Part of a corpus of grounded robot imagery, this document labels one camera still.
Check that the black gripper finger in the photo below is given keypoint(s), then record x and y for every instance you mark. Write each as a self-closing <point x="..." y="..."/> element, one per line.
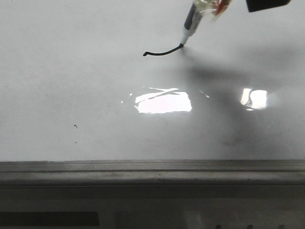
<point x="258" y="5"/>

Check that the black whiteboard marker with tape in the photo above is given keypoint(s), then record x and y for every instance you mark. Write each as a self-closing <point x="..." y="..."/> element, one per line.
<point x="200" y="9"/>

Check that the white whiteboard with metal frame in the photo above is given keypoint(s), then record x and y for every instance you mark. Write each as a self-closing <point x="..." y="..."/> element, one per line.
<point x="80" y="104"/>

